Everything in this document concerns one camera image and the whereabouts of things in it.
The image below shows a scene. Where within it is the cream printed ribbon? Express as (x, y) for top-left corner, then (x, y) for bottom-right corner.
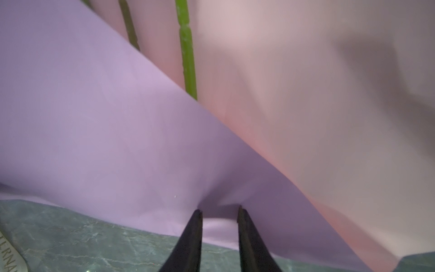
(0, 233), (28, 272)

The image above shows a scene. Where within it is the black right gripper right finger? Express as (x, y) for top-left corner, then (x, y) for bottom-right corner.
(237, 206), (282, 272)

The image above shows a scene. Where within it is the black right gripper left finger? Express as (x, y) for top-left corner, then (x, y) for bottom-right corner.
(159, 209), (203, 272)

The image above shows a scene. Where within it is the white fake rose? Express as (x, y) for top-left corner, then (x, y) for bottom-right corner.
(175, 0), (198, 100)

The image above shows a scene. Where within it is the pink purple wrapping paper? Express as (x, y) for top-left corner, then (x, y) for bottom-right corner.
(1, 1), (435, 272)

